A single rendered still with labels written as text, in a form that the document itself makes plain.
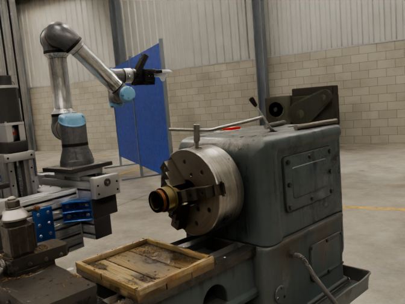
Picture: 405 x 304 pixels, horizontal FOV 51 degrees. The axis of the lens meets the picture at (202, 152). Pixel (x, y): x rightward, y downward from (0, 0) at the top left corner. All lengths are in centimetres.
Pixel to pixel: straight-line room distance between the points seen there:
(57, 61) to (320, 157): 125
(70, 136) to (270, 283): 105
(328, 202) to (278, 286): 45
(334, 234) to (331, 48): 974
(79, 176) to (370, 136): 992
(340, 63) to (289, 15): 185
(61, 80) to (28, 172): 46
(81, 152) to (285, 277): 101
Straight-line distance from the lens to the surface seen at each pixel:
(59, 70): 212
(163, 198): 142
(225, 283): 152
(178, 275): 133
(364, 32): 1146
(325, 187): 186
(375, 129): 1135
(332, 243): 195
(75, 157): 197
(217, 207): 144
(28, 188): 198
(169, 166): 154
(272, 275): 164
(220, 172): 145
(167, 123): 642
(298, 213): 172
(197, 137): 151
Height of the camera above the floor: 140
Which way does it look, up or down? 7 degrees down
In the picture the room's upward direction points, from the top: 5 degrees counter-clockwise
